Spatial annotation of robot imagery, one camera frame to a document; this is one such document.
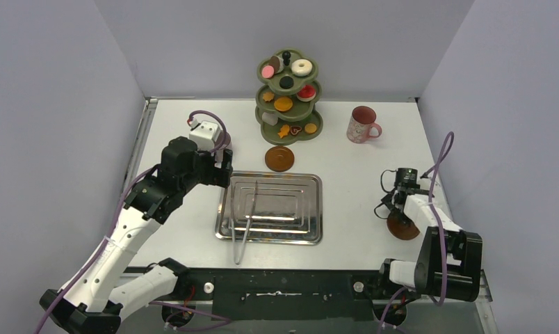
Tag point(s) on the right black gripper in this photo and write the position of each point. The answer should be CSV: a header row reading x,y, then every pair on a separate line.
x,y
394,201

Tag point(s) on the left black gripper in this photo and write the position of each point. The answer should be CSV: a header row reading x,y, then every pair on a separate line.
x,y
217,177

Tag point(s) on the brown wooden coaster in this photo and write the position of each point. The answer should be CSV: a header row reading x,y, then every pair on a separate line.
x,y
401,227
279,158

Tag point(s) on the white swiss roll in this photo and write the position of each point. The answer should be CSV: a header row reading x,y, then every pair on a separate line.
x,y
269,118

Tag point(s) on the orange fish cake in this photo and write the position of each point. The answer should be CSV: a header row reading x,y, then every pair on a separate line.
x,y
284,131

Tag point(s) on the brown heart cookie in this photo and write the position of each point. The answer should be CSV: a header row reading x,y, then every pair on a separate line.
x,y
295,130

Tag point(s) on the pink floral mug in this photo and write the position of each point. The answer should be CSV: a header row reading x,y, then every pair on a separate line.
x,y
362,125

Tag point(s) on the orange round cake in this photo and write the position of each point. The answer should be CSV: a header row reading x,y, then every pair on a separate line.
x,y
283,104

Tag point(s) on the round tan biscuit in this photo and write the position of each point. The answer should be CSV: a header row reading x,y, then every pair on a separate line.
x,y
311,128

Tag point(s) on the metal serving tongs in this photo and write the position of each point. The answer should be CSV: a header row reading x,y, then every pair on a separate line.
x,y
238,250

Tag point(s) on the black sandwich cookie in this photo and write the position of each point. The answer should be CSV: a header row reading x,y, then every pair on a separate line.
x,y
286,82

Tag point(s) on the pink macaron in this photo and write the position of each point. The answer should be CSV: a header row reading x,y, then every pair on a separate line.
x,y
267,71

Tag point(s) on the red frosted donut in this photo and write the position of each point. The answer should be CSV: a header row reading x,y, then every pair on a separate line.
x,y
307,94

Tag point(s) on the chocolate white half cake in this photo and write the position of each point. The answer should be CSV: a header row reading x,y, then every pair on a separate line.
x,y
277,63

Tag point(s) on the white ring donut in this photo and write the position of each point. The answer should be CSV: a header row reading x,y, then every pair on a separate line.
x,y
302,67

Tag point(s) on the grey purple mug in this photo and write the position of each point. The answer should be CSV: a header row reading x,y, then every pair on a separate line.
x,y
226,143

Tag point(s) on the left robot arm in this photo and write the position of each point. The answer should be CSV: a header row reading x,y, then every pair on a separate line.
x,y
92,301

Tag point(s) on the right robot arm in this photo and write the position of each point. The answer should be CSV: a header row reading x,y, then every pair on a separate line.
x,y
448,265

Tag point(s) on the stainless steel tray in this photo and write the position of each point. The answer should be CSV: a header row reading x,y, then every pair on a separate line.
x,y
289,208

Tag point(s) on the green three-tier serving stand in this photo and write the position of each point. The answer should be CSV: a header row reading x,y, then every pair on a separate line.
x,y
301,113

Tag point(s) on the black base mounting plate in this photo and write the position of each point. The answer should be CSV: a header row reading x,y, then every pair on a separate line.
x,y
284,294

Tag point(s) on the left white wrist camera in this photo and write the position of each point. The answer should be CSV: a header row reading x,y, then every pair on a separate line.
x,y
206,135

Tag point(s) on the aluminium rail left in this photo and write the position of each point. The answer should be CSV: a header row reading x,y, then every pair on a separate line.
x,y
140,139

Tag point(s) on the aluminium rail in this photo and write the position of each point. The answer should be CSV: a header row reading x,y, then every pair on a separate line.
x,y
140,139
484,306

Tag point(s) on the aluminium rail right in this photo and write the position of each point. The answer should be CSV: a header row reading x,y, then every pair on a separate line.
x,y
484,306

